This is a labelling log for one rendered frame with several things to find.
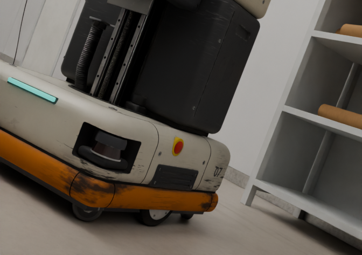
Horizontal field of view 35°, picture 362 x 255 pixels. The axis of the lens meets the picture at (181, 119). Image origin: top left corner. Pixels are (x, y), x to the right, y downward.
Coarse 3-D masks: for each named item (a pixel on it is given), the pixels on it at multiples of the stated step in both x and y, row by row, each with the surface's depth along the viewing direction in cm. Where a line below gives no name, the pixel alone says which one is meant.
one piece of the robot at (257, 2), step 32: (96, 0) 185; (160, 0) 168; (224, 0) 162; (256, 0) 172; (96, 32) 175; (128, 32) 172; (160, 32) 170; (192, 32) 165; (224, 32) 163; (256, 32) 179; (64, 64) 188; (96, 64) 181; (128, 64) 169; (160, 64) 169; (192, 64) 163; (224, 64) 169; (96, 96) 174; (128, 96) 171; (160, 96) 167; (192, 96) 162; (224, 96) 175; (192, 128) 172
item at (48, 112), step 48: (0, 96) 153; (48, 96) 143; (0, 144) 149; (48, 144) 141; (96, 144) 135; (144, 144) 142; (192, 144) 163; (96, 192) 133; (144, 192) 149; (192, 192) 172
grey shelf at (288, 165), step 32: (320, 0) 271; (352, 0) 284; (320, 32) 266; (320, 64) 283; (352, 64) 296; (288, 96) 271; (320, 96) 288; (352, 96) 296; (288, 128) 281; (320, 128) 295; (352, 128) 238; (256, 160) 275; (288, 160) 287; (320, 160) 296; (352, 160) 285; (288, 192) 267; (320, 192) 295; (352, 192) 280; (352, 224) 236
